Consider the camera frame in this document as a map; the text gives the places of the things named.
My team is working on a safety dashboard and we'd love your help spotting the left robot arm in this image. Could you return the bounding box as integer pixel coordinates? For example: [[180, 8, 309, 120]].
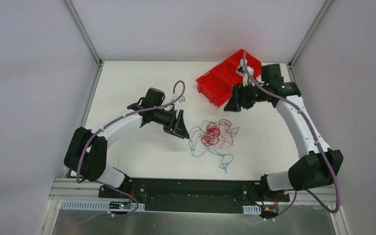
[[64, 88, 189, 198]]

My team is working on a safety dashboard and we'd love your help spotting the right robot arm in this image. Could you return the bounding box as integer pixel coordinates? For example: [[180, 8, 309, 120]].
[[224, 64, 343, 201]]

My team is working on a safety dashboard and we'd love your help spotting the red plastic bin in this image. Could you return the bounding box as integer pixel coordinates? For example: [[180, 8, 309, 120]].
[[196, 49, 246, 107]]

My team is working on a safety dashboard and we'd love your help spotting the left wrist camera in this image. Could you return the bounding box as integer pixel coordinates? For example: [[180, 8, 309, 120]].
[[171, 93, 186, 105]]

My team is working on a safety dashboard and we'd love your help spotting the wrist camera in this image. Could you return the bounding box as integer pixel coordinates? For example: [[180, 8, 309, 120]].
[[171, 93, 186, 105], [236, 59, 254, 86]]

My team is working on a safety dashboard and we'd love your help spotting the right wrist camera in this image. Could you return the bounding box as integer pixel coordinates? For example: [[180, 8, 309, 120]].
[[236, 59, 254, 86]]

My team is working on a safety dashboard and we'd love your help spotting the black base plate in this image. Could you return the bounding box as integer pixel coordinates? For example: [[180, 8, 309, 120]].
[[98, 178, 290, 214]]

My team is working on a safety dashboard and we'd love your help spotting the aluminium frame rail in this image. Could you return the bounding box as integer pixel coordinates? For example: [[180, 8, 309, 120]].
[[48, 177, 342, 206]]

